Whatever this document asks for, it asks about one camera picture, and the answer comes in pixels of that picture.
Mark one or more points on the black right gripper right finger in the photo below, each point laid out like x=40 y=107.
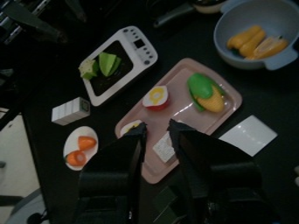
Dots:
x=209 y=163

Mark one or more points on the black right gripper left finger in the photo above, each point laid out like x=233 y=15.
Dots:
x=112 y=163

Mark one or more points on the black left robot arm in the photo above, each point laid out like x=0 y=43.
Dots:
x=34 y=22

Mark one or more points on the orange toy carrot stub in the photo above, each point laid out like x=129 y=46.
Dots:
x=76 y=158

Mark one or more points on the orange toy carrot tip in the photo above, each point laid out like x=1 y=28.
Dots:
x=85 y=142

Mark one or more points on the small white plate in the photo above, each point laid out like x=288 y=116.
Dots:
x=73 y=145

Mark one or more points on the white waffle toy piece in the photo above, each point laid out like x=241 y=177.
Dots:
x=164 y=148

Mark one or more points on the white square card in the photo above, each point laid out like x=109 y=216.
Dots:
x=247 y=135

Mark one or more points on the pink plastic tray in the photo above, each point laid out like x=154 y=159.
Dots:
x=182 y=113

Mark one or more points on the white ribbed toy block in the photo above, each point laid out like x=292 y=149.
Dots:
x=69 y=111

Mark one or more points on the toy corn cob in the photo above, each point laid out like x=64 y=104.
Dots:
x=205 y=92

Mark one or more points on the red toy apple half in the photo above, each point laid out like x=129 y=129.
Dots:
x=156 y=98

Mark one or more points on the pale green toy cabbage piece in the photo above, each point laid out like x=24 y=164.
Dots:
x=88 y=69

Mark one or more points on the white toy microwave oven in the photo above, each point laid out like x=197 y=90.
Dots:
x=120 y=64

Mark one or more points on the green toy lettuce leaf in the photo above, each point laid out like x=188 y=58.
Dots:
x=106 y=63

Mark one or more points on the orange toy fruit slice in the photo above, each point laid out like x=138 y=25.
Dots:
x=269 y=47

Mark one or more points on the yellow toy pepper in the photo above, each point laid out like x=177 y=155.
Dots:
x=245 y=40

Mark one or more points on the light blue bowl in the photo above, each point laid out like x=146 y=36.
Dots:
x=248 y=17

